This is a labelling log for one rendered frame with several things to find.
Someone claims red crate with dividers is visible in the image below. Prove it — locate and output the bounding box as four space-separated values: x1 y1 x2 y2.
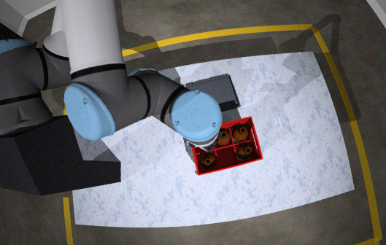
191 116 263 175

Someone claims orange-brown bottle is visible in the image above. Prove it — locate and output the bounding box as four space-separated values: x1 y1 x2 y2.
217 129 231 147
231 125 248 143

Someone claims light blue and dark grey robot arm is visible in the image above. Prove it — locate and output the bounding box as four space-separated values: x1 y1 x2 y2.
0 0 222 147

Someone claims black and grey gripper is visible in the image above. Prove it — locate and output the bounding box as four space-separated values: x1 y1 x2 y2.
189 131 223 153

